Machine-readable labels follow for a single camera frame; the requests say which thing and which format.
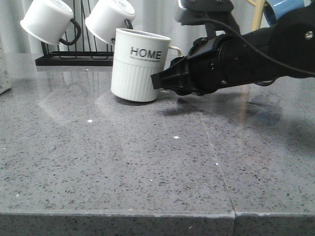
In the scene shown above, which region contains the right white hanging mug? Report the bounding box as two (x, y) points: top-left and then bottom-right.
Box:
(85, 0), (135, 45)

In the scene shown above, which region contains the blue hanging mug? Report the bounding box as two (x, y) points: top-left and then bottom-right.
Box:
(263, 0), (305, 26)

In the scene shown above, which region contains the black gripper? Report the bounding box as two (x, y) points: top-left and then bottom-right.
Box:
(151, 36), (261, 96)

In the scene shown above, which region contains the white HOME mug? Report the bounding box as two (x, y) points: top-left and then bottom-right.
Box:
(111, 28), (182, 102)

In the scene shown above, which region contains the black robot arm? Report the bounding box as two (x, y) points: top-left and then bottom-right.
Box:
(151, 0), (315, 95)

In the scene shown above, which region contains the wooden mug tree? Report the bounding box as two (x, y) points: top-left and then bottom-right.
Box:
(246, 0), (266, 31)

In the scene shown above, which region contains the left white hanging mug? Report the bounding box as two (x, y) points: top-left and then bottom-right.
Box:
(20, 0), (82, 46)

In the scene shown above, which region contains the white hanging mug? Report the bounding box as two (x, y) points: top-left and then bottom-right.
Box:
(85, 0), (135, 45)
(20, 0), (82, 46)

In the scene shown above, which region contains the whole milk carton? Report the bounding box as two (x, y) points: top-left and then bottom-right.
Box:
(0, 40), (11, 94)

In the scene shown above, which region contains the black wire mug rack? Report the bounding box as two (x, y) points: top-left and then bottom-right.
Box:
(35, 0), (114, 66)

